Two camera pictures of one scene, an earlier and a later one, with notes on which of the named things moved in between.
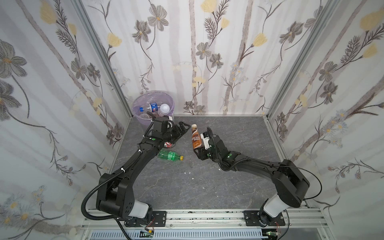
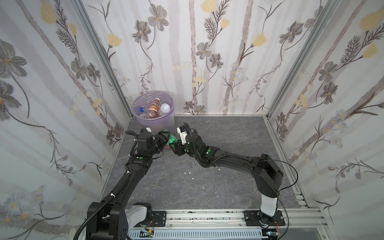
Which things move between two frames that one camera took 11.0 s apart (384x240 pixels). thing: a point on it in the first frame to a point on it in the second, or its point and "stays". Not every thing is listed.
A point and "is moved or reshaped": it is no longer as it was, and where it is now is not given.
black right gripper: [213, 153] to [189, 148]
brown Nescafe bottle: [196, 141] is moved or reshaped
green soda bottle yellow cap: [166, 154] is moved or reshaped
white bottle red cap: [163, 110] stays
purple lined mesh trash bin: [158, 103] stays
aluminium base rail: [294, 220] stays
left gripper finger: [182, 128] to [162, 138]
